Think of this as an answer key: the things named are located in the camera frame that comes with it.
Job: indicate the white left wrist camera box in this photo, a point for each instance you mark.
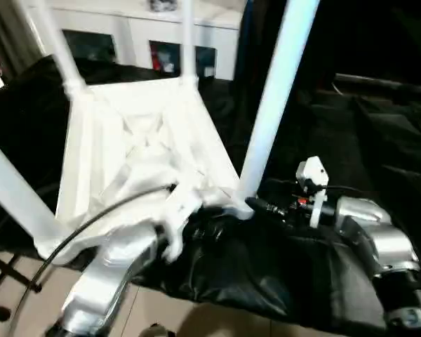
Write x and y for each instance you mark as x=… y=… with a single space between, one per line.
x=179 y=210

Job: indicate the dark object on cabinet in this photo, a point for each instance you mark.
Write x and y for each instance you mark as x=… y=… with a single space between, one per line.
x=163 y=4

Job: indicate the white plastic table top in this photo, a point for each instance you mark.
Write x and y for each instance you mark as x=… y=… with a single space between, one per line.
x=140 y=140

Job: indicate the white cabinet with glass doors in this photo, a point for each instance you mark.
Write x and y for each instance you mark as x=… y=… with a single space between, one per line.
x=126 y=28

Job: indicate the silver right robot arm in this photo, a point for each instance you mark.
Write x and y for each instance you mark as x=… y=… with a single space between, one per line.
x=372 y=239

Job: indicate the black horizontal rail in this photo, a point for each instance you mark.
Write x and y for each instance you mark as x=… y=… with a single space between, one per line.
x=386 y=83

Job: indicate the grey curtain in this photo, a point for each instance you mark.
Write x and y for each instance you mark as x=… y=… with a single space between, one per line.
x=10 y=31

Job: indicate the white plastic table leg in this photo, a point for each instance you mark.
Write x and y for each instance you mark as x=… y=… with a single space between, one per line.
x=188 y=38
x=17 y=196
x=277 y=91
x=56 y=42

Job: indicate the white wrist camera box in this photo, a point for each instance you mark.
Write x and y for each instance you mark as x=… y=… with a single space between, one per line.
x=312 y=182
x=179 y=210

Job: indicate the black plastic mat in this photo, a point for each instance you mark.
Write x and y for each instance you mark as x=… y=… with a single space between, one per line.
x=337 y=140

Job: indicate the black metal table frame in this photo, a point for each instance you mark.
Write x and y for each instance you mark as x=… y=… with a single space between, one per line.
x=7 y=281

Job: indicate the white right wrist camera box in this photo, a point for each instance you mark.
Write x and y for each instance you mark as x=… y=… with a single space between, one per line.
x=312 y=182

